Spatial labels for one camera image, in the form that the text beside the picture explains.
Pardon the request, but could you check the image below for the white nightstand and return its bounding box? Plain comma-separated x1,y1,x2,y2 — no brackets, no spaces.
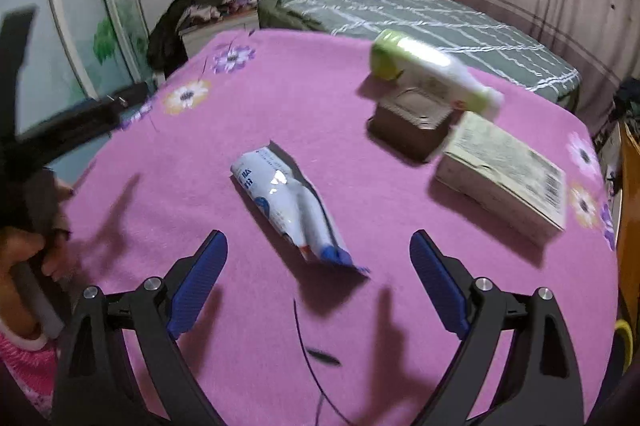
179,10,261,59

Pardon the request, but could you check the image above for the person's left forearm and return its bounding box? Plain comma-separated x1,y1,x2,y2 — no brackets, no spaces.
0,318,58,422

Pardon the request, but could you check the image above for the pile of dark blue clothes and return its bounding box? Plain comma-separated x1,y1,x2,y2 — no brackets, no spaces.
617,78,640,107

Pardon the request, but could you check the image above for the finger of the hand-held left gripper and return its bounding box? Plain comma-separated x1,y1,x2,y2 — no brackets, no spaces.
15,82,151,167
0,7,40,141

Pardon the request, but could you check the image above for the person's left hand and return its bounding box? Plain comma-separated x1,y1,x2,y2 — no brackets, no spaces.
0,226,73,333

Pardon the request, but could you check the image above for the pink flowered blanket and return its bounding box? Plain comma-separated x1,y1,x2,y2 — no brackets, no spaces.
60,28,621,426

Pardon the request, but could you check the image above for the dark bin with yellow rim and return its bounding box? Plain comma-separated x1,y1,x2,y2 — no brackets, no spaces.
612,318,636,377

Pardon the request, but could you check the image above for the pale cardboard box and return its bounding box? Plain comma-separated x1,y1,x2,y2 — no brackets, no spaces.
434,112,568,247

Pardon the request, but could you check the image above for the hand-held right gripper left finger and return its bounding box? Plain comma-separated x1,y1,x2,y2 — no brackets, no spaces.
51,230,229,426

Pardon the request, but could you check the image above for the green checked bedspread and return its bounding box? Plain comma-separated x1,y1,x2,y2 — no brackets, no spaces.
257,0,583,109

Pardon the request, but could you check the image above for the white bottle with green cap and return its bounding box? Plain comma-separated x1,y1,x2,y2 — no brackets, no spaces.
370,29,506,117

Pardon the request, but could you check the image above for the brown box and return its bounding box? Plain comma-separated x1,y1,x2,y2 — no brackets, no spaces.
367,83,453,164

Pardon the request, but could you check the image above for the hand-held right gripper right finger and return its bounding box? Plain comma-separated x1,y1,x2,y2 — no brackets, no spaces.
409,230,587,426

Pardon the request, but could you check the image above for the white blue plastic packet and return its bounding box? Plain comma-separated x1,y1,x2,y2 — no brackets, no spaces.
230,141,372,277

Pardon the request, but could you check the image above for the wooden cabinet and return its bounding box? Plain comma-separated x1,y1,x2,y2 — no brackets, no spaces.
615,121,640,307

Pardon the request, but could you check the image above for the thin black cord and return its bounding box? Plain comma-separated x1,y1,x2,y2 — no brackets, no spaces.
292,298,351,426

